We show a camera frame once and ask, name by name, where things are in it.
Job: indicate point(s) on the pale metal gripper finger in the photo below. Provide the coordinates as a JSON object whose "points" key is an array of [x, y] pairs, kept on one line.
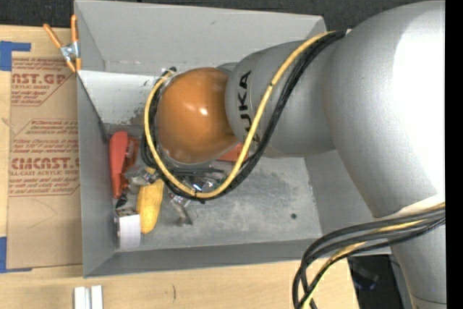
{"points": [[181, 208], [143, 177]]}

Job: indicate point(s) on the yellow toy banana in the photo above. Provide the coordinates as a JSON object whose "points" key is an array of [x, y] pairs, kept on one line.
{"points": [[149, 204]]}

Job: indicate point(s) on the orange-red plastic tool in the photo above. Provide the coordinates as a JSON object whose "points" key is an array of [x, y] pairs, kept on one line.
{"points": [[118, 159]]}

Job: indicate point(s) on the orange flat object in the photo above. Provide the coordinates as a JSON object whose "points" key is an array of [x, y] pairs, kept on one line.
{"points": [[236, 154]]}

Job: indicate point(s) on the grey metal bin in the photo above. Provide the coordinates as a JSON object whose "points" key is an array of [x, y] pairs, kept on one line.
{"points": [[231, 220]]}

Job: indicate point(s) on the brown cardboard board, red print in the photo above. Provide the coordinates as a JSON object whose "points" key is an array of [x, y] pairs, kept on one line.
{"points": [[40, 141]]}

